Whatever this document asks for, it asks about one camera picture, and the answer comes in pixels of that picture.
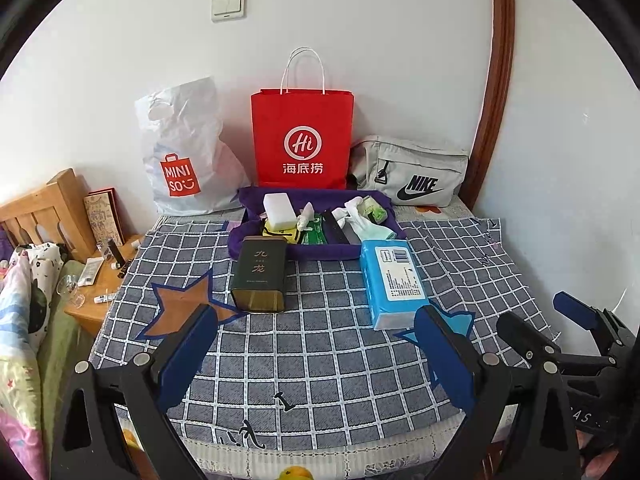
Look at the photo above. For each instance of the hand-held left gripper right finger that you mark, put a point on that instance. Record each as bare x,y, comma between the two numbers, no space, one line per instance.
445,355

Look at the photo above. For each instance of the purple fabric tray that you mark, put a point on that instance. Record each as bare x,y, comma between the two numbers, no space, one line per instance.
250,230

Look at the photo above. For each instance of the grey waist bag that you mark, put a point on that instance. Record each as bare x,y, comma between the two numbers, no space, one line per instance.
415,170

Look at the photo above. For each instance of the small white tube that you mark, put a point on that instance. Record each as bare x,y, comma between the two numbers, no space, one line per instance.
106,298

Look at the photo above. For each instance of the light green wipes pack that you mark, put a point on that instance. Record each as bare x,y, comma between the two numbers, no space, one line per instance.
375,209

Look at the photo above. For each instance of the white wall light switch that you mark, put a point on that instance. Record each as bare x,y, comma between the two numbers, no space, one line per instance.
228,6

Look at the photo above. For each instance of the brown wooden door frame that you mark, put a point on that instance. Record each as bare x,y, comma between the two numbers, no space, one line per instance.
500,85

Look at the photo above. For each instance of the yellow pouch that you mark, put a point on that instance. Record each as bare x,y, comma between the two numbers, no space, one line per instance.
280,234

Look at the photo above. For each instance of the brown star mat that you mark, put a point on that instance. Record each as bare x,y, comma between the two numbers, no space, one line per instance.
175,305

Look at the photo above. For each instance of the blue star mat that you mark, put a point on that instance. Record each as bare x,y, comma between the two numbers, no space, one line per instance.
462,325

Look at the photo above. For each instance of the red paper shopping bag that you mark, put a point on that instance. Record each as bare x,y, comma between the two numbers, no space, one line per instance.
302,140

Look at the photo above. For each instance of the clear glass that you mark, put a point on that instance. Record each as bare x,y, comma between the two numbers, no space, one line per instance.
71,291

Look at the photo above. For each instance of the wooden headboard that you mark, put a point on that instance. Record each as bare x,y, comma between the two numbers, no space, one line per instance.
45,210

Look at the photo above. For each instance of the green packet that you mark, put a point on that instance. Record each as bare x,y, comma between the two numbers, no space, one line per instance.
312,234

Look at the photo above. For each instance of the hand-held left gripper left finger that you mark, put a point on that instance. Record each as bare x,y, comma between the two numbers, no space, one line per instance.
185,360

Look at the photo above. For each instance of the wooden nightstand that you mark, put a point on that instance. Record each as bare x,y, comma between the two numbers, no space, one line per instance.
95,315

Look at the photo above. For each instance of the white and green glove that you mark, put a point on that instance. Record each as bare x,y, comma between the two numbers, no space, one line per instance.
372,230

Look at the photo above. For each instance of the white plastic shopping bag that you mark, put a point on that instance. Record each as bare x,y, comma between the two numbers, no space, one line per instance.
185,160

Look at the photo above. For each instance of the dark green tea tin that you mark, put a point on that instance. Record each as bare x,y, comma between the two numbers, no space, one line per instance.
260,275

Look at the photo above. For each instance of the small black bottle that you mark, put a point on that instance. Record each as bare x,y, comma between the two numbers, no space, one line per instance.
116,252

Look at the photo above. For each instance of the blue tissue pack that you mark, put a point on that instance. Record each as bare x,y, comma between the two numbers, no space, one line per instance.
395,285

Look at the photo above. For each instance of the white sponge block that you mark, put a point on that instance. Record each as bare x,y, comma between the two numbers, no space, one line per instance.
279,206

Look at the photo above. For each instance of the grey checkered tablecloth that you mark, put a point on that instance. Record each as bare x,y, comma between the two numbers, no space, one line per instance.
325,360

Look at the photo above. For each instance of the patterned book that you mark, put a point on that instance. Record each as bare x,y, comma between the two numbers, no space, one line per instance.
104,217

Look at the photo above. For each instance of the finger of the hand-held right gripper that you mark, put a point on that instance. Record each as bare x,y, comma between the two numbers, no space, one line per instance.
520,332
575,305

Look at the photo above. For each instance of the printed bedding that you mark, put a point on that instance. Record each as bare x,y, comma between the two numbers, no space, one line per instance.
20,340

